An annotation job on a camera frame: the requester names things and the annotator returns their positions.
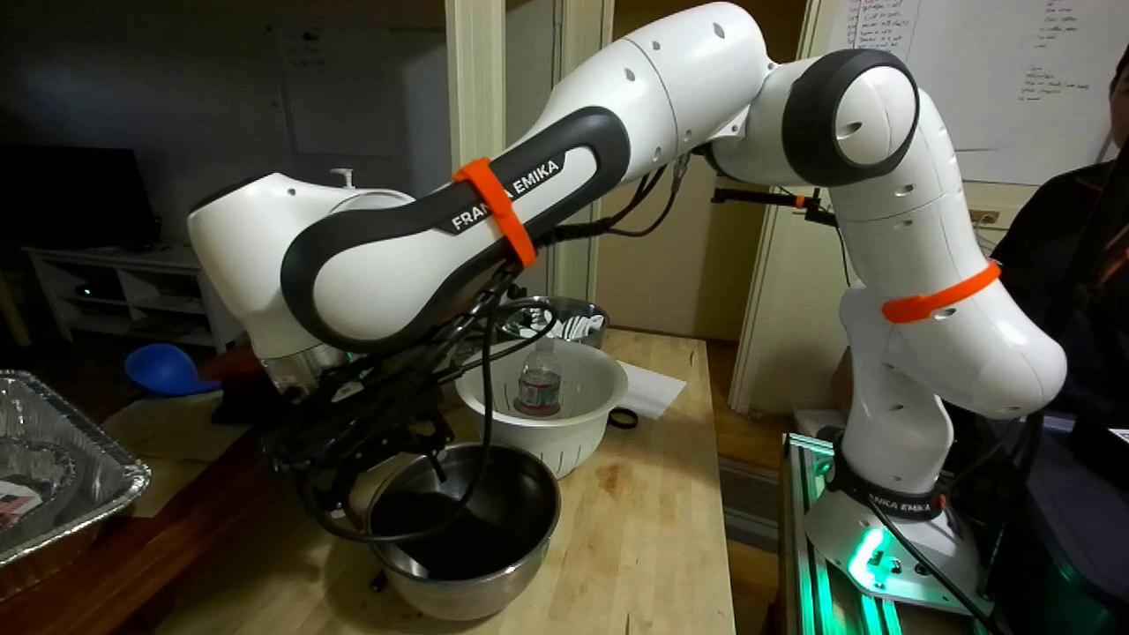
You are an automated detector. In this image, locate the person in dark clothes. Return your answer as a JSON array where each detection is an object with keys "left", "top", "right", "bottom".
[{"left": 992, "top": 46, "right": 1129, "bottom": 454}]

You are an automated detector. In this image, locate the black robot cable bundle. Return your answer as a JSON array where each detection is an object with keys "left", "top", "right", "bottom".
[{"left": 277, "top": 154, "right": 683, "bottom": 548}]

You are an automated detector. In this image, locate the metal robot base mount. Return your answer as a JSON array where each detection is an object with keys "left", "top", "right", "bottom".
[{"left": 778, "top": 435, "right": 999, "bottom": 635}]

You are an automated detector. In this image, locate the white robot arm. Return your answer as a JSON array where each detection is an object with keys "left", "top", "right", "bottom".
[{"left": 187, "top": 3, "right": 1066, "bottom": 514}]

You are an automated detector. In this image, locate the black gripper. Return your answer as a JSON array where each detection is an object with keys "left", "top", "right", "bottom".
[{"left": 265, "top": 381, "right": 450, "bottom": 518}]

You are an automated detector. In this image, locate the white paper sheet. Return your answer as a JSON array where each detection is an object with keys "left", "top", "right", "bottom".
[{"left": 621, "top": 362, "right": 683, "bottom": 421}]

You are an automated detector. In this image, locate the whiteboard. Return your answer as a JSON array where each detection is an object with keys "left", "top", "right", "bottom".
[{"left": 802, "top": 0, "right": 1129, "bottom": 183}]

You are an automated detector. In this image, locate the silver bowl with striped towel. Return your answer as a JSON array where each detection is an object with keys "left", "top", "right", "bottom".
[{"left": 514, "top": 295, "right": 605, "bottom": 345}]

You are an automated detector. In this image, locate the blue round object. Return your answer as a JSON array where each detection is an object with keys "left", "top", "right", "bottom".
[{"left": 123, "top": 341, "right": 217, "bottom": 398}]

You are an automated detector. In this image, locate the aluminium foil tray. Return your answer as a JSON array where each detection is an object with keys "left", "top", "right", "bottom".
[{"left": 0, "top": 372, "right": 150, "bottom": 566}]

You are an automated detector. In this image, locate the white plastic colander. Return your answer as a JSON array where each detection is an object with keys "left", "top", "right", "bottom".
[{"left": 454, "top": 338, "right": 624, "bottom": 478}]

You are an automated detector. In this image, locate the silver bowl with black cloth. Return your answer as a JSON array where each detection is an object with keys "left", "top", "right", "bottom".
[{"left": 363, "top": 446, "right": 561, "bottom": 621}]

